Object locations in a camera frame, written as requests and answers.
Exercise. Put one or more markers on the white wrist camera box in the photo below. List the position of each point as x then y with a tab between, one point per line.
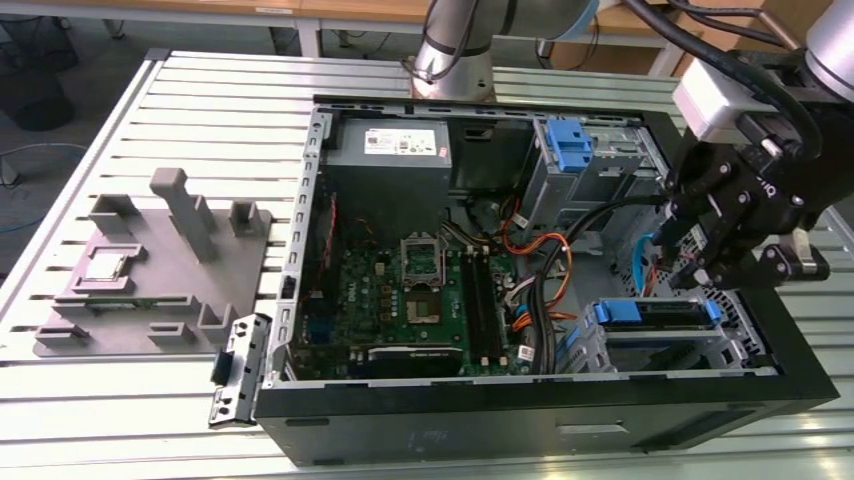
714	105

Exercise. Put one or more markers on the grey power supply unit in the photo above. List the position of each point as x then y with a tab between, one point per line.
387	200

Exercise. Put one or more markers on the CPU socket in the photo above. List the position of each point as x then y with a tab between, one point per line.
425	309

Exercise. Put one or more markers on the grey metal card retainer bracket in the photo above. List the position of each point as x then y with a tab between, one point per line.
243	370

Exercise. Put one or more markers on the wooden cabinet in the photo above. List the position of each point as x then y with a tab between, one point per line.
748	30

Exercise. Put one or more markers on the black office chair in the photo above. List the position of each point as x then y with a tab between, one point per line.
34	70

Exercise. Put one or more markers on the silver CPU chip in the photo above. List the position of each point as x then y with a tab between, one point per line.
106	267

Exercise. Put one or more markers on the grey metal drive cage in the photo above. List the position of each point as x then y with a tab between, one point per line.
601	190

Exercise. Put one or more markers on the green motherboard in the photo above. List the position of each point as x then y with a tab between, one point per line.
374	300

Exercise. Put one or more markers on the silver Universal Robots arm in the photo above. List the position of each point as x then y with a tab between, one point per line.
454	65

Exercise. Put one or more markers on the grey metal disk bay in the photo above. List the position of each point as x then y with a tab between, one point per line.
661	337

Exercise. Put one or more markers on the small wooden desk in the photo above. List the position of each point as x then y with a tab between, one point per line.
621	55

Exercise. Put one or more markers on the black graphics card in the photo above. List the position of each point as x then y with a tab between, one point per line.
407	360

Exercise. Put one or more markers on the blue plastic drive latch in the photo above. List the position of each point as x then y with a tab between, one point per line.
569	145

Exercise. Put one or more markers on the grey parts rack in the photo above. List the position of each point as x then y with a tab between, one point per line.
181	280

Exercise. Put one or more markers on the black RAM slot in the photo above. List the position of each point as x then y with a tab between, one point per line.
490	300
473	300

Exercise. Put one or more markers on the long white-framed desk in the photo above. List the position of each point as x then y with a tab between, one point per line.
201	10

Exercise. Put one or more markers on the green RAM stick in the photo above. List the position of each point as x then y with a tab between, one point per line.
114	305

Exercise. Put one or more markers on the hard disk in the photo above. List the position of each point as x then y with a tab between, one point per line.
617	312

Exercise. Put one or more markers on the black open PC case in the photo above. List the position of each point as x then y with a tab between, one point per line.
534	430

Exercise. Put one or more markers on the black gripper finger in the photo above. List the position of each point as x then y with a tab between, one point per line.
768	265
708	185

